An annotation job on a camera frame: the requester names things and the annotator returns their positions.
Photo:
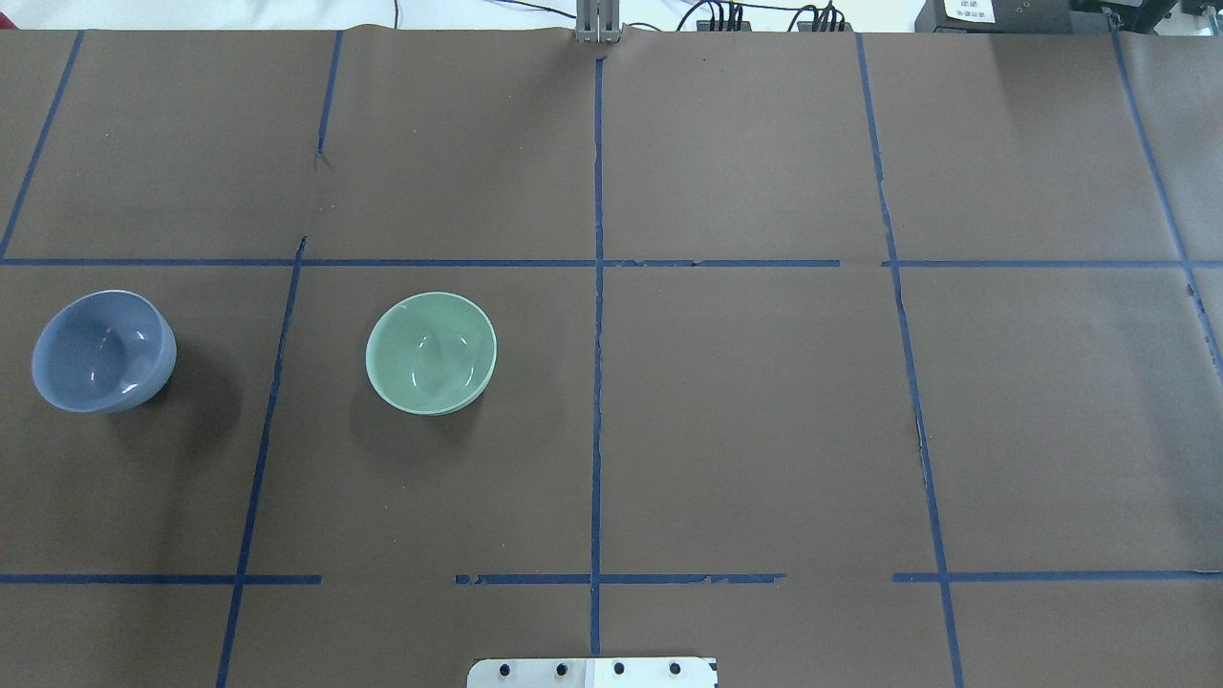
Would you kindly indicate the blue ceramic bowl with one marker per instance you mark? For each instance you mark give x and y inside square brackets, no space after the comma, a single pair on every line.
[106,352]

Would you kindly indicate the green ceramic bowl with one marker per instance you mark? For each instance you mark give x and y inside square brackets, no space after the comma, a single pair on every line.
[431,354]

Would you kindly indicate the brown paper table mat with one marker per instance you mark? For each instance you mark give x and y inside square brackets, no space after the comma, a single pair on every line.
[883,360]

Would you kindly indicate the black power strip left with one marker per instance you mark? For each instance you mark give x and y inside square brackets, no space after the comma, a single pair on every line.
[724,17]

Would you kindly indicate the black power strip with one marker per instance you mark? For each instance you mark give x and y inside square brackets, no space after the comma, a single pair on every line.
[724,17]
[826,18]

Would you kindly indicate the black power strip right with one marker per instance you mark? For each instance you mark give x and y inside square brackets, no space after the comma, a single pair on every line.
[826,18]

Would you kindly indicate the black box with label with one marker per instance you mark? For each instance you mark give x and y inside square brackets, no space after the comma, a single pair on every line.
[1018,17]

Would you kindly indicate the aluminium profile post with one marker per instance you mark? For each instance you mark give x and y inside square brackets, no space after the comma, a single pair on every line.
[598,21]

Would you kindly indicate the white metal base plate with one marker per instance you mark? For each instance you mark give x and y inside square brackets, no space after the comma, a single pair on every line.
[633,671]

